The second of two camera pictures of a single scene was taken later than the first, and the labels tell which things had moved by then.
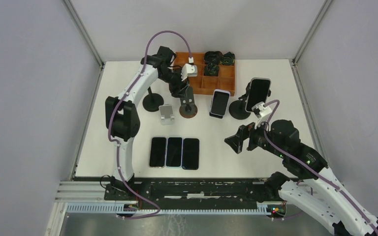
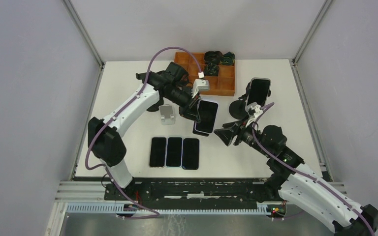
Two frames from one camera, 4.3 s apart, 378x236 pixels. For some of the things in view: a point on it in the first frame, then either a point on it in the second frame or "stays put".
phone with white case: (220, 100) -> (208, 111)
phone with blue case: (174, 152) stays put
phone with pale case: (258, 92) stays put
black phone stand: (237, 108) stays put
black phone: (190, 155) stays put
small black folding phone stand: (216, 116) -> (197, 132)
